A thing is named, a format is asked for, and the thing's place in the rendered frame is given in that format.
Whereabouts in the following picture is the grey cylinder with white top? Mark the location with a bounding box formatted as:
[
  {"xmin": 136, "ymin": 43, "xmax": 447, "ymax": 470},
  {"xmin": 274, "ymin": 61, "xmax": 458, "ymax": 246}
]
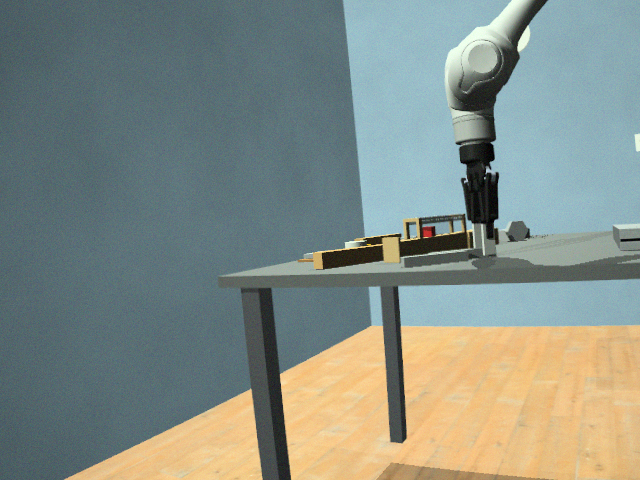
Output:
[{"xmin": 345, "ymin": 241, "xmax": 367, "ymax": 249}]

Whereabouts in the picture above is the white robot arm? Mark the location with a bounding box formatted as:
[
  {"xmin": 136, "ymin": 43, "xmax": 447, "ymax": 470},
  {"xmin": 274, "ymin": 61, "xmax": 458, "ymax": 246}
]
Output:
[{"xmin": 445, "ymin": 0, "xmax": 548, "ymax": 146}]

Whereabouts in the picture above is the tan wooden bar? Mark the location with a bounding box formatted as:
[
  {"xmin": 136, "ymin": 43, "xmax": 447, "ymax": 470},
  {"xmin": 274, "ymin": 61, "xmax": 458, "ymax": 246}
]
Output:
[
  {"xmin": 313, "ymin": 244, "xmax": 384, "ymax": 269},
  {"xmin": 354, "ymin": 233, "xmax": 402, "ymax": 245}
]

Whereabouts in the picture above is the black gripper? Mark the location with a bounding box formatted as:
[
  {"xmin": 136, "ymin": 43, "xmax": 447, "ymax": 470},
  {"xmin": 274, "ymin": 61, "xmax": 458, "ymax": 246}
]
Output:
[{"xmin": 459, "ymin": 142, "xmax": 499, "ymax": 255}]

